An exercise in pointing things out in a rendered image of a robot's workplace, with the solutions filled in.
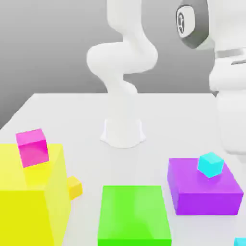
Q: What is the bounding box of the small yellow cube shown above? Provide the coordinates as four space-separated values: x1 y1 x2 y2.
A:
67 175 83 201

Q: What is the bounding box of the small pink cube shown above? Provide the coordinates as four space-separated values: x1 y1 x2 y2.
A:
15 128 50 168

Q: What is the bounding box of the large green box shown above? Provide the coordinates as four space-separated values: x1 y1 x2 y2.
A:
97 185 172 246

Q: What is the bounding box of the large purple box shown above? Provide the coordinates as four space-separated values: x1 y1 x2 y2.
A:
167 157 244 216

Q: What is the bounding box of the large yellow box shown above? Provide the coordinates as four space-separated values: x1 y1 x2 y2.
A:
0 143 72 246

